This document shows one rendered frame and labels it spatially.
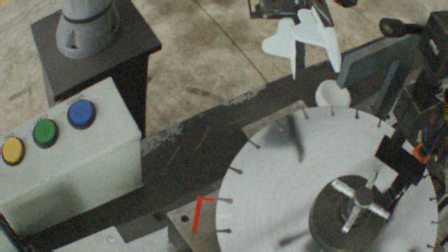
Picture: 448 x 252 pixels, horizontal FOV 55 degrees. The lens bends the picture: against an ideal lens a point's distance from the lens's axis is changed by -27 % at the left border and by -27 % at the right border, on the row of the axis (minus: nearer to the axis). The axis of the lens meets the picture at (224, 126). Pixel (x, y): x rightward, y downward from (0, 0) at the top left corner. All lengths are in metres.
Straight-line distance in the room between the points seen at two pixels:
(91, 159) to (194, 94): 1.20
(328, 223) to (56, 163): 0.36
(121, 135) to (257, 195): 0.20
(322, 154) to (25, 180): 0.41
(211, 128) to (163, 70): 1.05
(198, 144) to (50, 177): 0.31
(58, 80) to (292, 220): 0.55
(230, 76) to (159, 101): 0.26
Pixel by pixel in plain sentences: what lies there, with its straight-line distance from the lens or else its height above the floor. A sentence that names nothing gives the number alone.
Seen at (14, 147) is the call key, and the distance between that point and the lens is 0.72.
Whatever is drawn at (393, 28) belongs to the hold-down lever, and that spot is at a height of 1.22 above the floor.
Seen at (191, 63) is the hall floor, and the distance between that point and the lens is 1.96.
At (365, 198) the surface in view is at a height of 1.00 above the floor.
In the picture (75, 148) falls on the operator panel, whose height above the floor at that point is 0.90.
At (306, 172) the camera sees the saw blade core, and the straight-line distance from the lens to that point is 0.65.
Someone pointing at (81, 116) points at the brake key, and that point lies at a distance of 0.73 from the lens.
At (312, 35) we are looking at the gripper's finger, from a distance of 0.63.
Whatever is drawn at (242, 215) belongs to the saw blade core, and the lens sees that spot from 0.61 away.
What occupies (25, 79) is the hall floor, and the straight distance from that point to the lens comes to 2.01.
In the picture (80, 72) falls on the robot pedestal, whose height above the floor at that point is 0.75.
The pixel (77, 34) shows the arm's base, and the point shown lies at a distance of 0.98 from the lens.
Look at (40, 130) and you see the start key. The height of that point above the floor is 0.91.
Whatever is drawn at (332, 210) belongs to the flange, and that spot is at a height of 0.96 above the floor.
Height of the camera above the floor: 1.50
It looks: 55 degrees down
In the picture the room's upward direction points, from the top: 12 degrees clockwise
